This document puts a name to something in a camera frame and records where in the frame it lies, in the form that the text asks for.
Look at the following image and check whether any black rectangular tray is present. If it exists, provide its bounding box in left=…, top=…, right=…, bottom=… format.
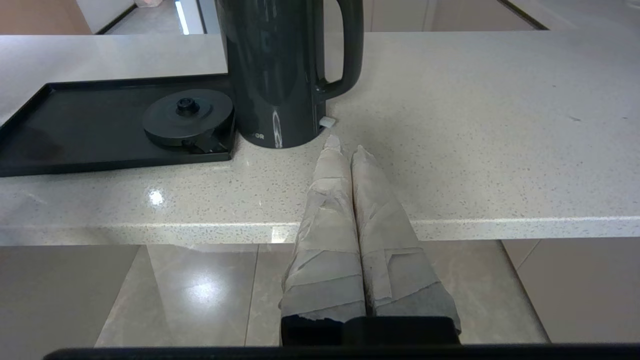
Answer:
left=0, top=73, right=239, bottom=178

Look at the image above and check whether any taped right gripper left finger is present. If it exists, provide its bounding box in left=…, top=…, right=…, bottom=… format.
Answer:
left=279, top=134, right=367, bottom=321

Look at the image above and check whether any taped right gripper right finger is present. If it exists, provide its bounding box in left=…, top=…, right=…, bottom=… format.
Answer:
left=351, top=145, right=462, bottom=332

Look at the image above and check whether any black round kettle base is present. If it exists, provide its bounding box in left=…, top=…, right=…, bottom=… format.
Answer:
left=142, top=89, right=236, bottom=155

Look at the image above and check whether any light wooden door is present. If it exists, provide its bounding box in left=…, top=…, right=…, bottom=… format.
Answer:
left=0, top=0, right=94, bottom=36

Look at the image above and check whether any silver refrigerator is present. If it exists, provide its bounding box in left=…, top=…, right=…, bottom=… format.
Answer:
left=175, top=0, right=224, bottom=35

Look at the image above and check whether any black electric kettle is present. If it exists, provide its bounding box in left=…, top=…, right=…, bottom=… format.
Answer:
left=215, top=0, right=365, bottom=150

